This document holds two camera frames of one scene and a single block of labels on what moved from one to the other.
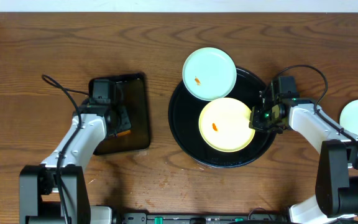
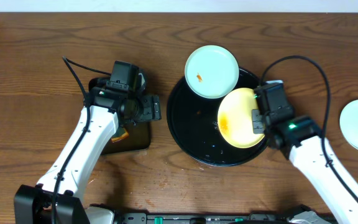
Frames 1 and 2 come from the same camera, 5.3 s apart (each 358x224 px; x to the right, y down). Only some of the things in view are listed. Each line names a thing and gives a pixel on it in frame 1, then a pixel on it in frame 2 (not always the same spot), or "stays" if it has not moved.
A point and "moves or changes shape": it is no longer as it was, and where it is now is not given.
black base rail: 252,218 stays
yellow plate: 224,125 moves or changes shape
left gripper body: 123,121 -> 151,107
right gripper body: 265,121 stays
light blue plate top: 209,74 stays
